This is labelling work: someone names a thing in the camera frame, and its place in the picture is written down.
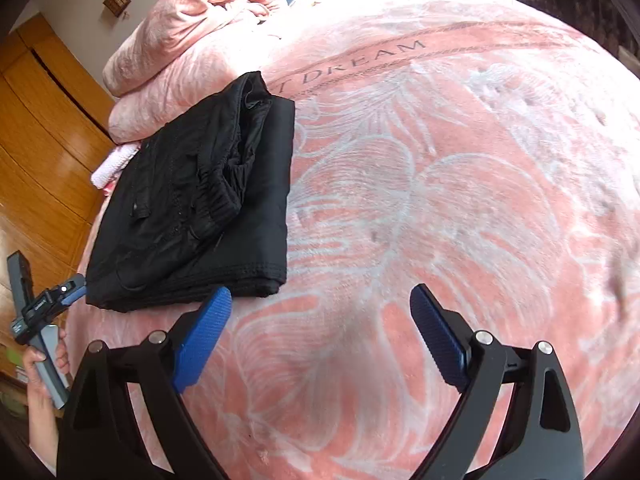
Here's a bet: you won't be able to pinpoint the pink leaf-print blanket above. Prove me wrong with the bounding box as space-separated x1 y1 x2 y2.
60 0 640 480

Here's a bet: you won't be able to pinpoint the dark patterned cloth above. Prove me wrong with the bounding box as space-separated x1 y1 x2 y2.
515 0 640 78

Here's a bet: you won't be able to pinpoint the wooden wardrobe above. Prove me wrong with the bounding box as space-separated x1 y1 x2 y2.
0 12 119 411

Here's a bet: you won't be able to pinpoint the pink white checked cloth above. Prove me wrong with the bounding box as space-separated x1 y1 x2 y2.
90 142 142 197

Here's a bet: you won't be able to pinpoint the pink folded quilt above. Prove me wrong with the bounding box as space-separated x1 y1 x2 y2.
101 0 301 143

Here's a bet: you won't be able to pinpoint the person's left hand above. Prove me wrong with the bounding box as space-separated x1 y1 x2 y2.
22 327 72 403

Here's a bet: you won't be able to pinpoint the black pants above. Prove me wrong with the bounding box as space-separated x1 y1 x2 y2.
85 71 297 314

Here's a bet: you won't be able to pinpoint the person's left forearm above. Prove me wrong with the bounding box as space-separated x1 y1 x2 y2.
26 392 62 477

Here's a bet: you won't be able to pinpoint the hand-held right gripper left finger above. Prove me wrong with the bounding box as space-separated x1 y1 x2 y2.
56 287 234 480

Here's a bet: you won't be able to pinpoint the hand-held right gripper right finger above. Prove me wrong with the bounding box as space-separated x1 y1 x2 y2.
409 284 586 480

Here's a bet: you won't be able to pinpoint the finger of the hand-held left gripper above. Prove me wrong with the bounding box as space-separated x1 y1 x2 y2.
50 274 89 311

